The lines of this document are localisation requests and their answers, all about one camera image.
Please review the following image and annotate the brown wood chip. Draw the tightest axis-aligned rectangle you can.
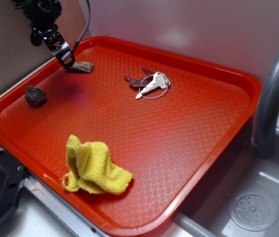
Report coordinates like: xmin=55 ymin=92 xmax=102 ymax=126
xmin=65 ymin=62 xmax=94 ymax=74

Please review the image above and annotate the yellow knitted cloth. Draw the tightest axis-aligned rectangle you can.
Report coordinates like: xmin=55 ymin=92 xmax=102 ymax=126
xmin=61 ymin=135 xmax=133 ymax=195

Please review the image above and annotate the dark brown key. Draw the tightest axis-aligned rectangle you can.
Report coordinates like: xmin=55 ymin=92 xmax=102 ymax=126
xmin=124 ymin=66 xmax=155 ymax=88

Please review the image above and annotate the dark brown rock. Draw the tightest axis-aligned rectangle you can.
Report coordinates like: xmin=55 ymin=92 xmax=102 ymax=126
xmin=25 ymin=85 xmax=46 ymax=107

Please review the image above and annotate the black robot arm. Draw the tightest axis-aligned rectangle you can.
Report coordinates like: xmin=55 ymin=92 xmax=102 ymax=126
xmin=12 ymin=0 xmax=75 ymax=69

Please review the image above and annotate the grey sink basin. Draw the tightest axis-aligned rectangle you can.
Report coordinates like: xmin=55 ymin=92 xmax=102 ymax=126
xmin=172 ymin=124 xmax=279 ymax=237

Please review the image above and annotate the thin wire key ring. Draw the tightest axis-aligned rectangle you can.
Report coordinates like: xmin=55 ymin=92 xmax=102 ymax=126
xmin=140 ymin=75 xmax=169 ymax=100

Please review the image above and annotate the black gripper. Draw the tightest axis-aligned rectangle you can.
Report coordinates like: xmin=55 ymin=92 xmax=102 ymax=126
xmin=30 ymin=23 xmax=75 ymax=69

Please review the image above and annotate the brown cardboard panel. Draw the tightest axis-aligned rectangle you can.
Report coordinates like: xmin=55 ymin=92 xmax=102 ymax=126
xmin=0 ymin=0 xmax=52 ymax=95

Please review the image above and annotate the red plastic tray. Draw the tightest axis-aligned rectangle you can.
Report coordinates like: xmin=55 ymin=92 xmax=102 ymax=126
xmin=0 ymin=36 xmax=261 ymax=237

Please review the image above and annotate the silver key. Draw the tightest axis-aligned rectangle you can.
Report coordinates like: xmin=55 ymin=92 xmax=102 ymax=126
xmin=135 ymin=72 xmax=171 ymax=99

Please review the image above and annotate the braided grey cable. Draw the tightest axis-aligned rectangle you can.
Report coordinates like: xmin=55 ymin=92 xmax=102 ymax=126
xmin=69 ymin=0 xmax=91 ymax=54

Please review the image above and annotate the grey curved faucet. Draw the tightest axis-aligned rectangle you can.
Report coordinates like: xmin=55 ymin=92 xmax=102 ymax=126
xmin=251 ymin=54 xmax=279 ymax=159

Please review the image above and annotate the round sink drain strainer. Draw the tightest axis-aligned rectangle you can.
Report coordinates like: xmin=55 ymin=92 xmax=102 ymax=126
xmin=228 ymin=189 xmax=279 ymax=232

